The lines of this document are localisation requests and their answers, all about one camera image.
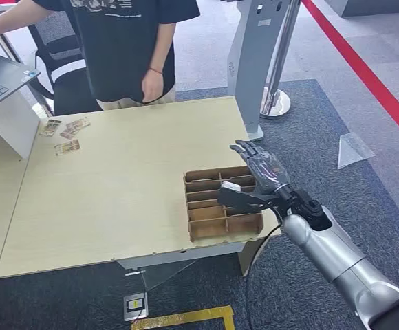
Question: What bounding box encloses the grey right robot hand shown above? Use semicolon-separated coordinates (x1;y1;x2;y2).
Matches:
230;140;292;196

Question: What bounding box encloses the person's left hand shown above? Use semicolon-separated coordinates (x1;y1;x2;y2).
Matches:
141;69;164;104

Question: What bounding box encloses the person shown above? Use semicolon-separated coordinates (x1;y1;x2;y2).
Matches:
0;0;201;111

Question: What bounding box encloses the brown wooden divider tray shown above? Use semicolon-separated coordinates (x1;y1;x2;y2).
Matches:
184;166;264;243

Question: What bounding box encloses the grey kiosk stand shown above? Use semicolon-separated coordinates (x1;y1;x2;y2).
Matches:
227;0;295;142

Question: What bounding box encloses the clear plastic sheet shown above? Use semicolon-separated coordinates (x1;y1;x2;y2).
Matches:
337;132;376;171

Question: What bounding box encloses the red barrier belt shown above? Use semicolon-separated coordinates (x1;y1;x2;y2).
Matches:
301;0;399;151

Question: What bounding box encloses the yellow floor tape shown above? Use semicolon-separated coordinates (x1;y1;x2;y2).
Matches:
131;305;236;330

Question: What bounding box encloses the floor power socket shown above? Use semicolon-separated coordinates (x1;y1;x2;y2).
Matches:
123;292;149;322

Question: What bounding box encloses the black office chair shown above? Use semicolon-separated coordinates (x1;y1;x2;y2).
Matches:
27;12;101;117

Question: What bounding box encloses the white laptop stand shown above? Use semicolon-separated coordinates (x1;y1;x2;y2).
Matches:
0;91;41;161

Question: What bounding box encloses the chrome stanchion post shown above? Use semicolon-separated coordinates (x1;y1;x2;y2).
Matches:
260;0;301;120

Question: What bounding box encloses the black cable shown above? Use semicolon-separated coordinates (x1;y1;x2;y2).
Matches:
245;223;283;330

